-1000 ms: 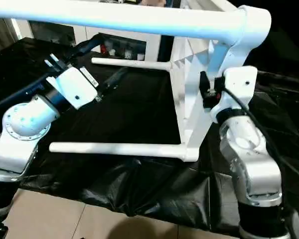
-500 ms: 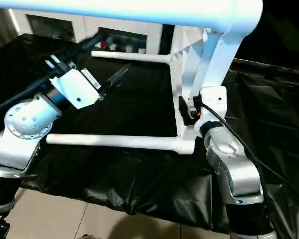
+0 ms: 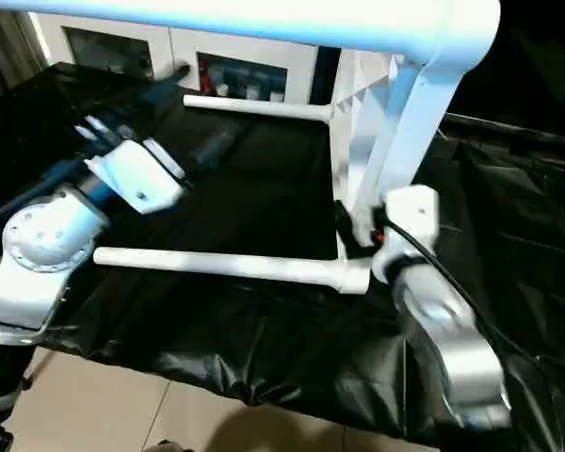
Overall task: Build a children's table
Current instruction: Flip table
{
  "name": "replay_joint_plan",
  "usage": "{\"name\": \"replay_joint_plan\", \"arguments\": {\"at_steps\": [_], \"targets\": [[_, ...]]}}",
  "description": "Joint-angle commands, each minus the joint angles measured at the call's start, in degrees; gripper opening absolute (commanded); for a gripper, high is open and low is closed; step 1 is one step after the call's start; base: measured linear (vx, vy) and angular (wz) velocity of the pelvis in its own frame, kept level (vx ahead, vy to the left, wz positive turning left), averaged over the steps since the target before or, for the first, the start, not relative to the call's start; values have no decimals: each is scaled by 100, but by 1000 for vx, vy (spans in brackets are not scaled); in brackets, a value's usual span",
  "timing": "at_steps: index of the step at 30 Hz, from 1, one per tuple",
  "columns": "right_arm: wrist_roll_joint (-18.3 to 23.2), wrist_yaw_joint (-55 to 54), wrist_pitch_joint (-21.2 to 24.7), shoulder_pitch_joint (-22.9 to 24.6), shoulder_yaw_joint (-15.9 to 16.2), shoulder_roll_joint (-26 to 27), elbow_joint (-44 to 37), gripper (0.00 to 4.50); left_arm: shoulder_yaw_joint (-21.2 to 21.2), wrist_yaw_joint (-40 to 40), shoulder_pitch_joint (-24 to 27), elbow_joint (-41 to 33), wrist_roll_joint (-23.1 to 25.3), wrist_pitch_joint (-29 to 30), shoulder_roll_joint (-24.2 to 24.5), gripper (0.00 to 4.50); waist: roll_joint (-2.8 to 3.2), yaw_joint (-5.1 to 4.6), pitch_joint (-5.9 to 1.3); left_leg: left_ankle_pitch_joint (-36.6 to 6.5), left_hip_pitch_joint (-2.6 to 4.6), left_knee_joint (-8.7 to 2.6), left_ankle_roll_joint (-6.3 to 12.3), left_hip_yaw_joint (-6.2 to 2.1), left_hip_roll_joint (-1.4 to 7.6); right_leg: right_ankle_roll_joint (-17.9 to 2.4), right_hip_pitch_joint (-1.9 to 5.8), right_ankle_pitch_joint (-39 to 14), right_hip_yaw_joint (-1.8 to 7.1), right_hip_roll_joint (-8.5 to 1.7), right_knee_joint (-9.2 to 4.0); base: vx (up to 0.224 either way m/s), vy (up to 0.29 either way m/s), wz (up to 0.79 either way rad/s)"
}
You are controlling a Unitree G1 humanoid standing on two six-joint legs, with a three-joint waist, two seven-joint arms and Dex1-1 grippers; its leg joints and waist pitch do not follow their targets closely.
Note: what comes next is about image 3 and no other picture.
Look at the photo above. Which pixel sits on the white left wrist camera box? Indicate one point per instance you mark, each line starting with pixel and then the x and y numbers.
pixel 137 174

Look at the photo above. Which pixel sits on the grey curtain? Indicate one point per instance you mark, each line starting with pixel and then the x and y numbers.
pixel 9 52

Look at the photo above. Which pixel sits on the black horizontal rail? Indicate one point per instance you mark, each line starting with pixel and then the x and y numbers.
pixel 508 127

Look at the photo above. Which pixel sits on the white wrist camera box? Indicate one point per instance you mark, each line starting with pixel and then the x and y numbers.
pixel 410 221
pixel 137 174

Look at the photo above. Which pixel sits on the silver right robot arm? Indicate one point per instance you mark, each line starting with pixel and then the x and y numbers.
pixel 447 339

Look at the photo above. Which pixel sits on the white plastic table leg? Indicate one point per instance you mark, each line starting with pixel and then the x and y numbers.
pixel 226 266
pixel 217 24
pixel 254 106

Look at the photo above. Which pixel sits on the black plastic mat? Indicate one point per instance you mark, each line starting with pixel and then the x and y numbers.
pixel 264 188

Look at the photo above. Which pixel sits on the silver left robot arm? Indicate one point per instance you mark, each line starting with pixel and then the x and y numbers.
pixel 33 254

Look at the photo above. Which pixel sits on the white cabinet with glass doors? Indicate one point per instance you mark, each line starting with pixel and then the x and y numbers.
pixel 169 52

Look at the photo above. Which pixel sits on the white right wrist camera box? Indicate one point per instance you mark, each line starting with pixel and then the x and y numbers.
pixel 410 221

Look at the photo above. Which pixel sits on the red bottle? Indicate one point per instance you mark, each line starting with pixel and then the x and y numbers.
pixel 205 80

